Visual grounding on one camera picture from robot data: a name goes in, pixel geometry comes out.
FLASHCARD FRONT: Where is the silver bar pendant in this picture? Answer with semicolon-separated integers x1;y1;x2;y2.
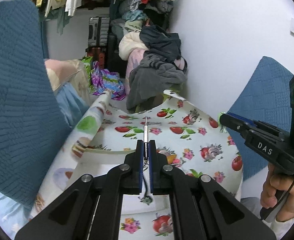
143;116;149;171

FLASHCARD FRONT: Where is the white cardboard jewelry tray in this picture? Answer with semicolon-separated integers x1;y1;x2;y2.
65;148;135;189

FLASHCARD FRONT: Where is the right hand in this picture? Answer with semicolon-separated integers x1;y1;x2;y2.
260;163;294;222

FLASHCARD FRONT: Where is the vegetable print tablecloth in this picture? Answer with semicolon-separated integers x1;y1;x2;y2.
31;90;243;239

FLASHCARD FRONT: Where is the dark grey clothes pile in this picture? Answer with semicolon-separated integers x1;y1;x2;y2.
126;25;187;112

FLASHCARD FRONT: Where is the light blue pleated cloth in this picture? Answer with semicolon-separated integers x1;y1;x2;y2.
54;82;89;128

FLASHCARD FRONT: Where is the purple floral cloth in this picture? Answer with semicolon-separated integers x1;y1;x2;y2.
90;61;126;101

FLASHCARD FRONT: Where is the cream pink pillow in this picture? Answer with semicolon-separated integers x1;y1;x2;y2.
45;59;93;106

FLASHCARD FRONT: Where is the grey suitcase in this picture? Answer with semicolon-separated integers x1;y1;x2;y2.
88;17;110;47

